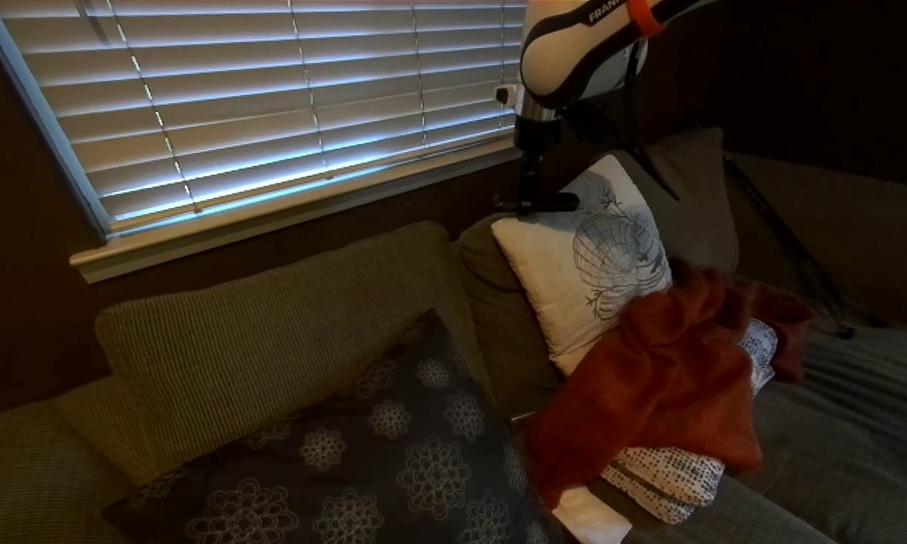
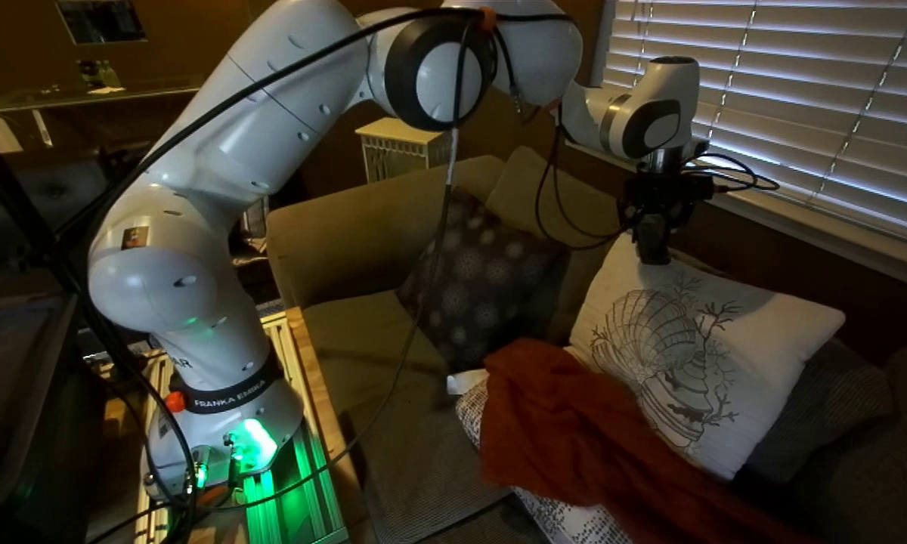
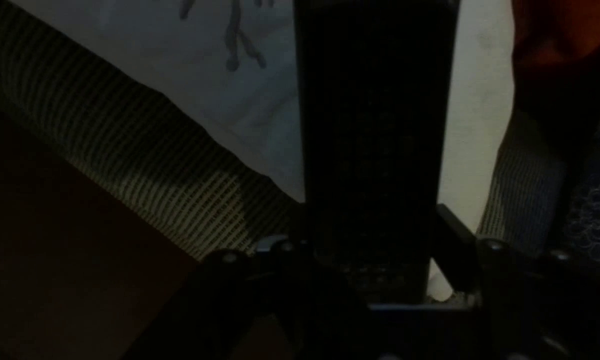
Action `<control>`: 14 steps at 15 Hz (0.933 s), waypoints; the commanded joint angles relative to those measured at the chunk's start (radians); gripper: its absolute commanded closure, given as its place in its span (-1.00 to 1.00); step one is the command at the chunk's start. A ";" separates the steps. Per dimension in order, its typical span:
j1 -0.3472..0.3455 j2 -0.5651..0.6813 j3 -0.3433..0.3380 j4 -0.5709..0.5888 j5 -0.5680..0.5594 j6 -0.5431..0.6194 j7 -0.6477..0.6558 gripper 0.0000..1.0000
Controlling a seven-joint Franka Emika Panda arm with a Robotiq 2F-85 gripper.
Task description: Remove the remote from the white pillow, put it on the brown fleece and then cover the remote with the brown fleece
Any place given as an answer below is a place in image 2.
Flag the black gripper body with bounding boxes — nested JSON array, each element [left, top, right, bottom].
[[618, 168, 718, 237]]

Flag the rust brown fleece blanket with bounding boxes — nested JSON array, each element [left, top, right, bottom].
[[480, 337, 810, 544]]

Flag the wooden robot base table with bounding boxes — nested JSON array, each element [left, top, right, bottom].
[[133, 307, 360, 544]]

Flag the white shell print pillow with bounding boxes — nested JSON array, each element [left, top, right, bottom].
[[566, 232, 847, 483]]

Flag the dark floral pattern pillow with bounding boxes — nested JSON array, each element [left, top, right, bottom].
[[394, 191, 568, 373]]

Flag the white dotted pattern pillow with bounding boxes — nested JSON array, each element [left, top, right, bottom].
[[453, 367, 639, 544]]

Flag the olive sofa back cushion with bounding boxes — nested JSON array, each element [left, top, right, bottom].
[[480, 144, 628, 337]]

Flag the wooden window sill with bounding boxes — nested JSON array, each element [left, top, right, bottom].
[[561, 132, 907, 297]]

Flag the white window blinds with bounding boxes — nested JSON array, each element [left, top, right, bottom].
[[603, 0, 907, 252]]

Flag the grey sofa cushion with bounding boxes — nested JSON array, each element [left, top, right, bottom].
[[745, 338, 894, 486]]

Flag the white radiator box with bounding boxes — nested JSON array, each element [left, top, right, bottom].
[[353, 115, 458, 185]]

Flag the olive sofa end cushion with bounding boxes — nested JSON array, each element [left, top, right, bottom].
[[267, 150, 507, 311]]

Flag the olive green sofa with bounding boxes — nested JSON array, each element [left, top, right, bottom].
[[267, 144, 907, 544]]

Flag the black slanted pole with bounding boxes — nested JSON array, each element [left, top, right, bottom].
[[0, 110, 176, 486]]

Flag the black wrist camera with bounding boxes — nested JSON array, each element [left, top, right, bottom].
[[675, 168, 727, 207]]

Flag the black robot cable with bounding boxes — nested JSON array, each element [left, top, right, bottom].
[[54, 2, 496, 544]]

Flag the wall shelf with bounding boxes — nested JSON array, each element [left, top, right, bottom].
[[0, 86, 201, 115]]

